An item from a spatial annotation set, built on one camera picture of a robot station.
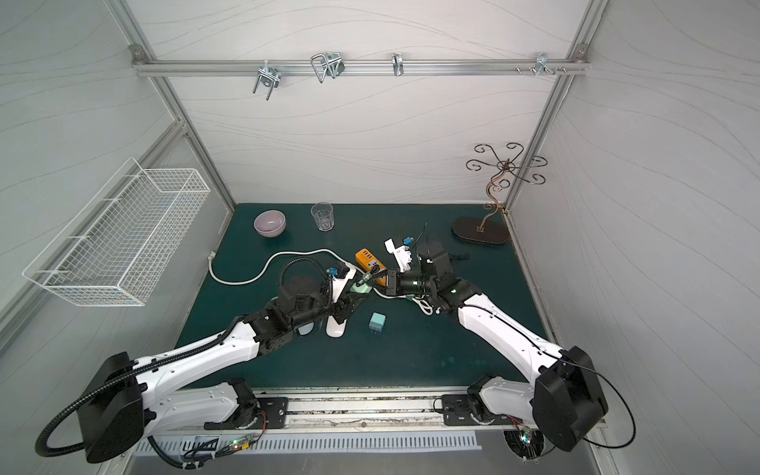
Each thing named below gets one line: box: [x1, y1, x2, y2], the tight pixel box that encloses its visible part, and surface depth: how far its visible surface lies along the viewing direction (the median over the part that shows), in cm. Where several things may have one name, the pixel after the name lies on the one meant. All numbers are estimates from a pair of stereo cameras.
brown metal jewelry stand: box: [451, 142, 549, 246], surface depth 98 cm
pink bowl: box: [253, 209, 286, 238], surface depth 112 cm
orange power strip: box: [355, 248, 388, 287], surface depth 104 cm
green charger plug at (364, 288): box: [349, 282, 373, 293], surface depth 74 cm
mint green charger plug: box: [368, 311, 387, 335], surface depth 90 cm
